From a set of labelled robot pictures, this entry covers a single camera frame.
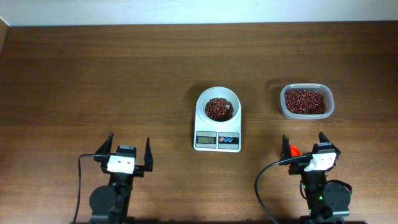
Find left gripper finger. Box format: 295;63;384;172
144;138;154;172
95;133;114;155

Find orange plastic measuring scoop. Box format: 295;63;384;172
290;146;303;157

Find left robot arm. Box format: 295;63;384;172
89;133;154;224

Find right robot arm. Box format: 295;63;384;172
280;133;353;224

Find white digital kitchen scale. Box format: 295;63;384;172
193;97;242;152

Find red adzuki beans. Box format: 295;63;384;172
284;90;326;115

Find clear plastic container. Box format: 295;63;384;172
280;83;335;119

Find red beans in bowl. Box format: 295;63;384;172
205;98;234;122

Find white round bowl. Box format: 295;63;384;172
197;86;242;124

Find left black camera cable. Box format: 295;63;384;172
72;154;108;224

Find black camera cable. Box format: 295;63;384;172
254;154;313;224
72;154;108;224

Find right black camera cable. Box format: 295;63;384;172
254;154;313;224

